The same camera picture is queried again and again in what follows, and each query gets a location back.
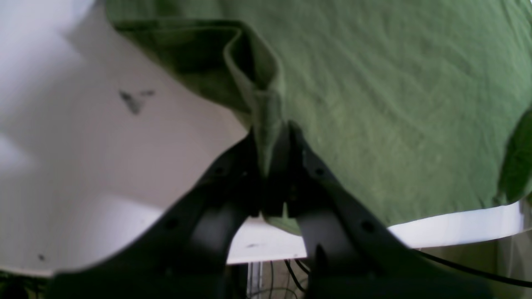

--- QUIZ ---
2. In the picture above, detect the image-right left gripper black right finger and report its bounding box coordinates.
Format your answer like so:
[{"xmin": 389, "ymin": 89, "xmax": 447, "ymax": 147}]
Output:
[{"xmin": 266, "ymin": 121, "xmax": 493, "ymax": 299}]

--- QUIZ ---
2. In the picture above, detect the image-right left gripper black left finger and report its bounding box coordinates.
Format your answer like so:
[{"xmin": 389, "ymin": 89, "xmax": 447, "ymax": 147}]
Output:
[{"xmin": 46, "ymin": 131, "xmax": 261, "ymax": 299}]

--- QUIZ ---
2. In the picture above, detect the olive green T-shirt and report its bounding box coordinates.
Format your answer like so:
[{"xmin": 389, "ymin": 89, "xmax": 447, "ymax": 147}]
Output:
[{"xmin": 105, "ymin": 0, "xmax": 531, "ymax": 225}]

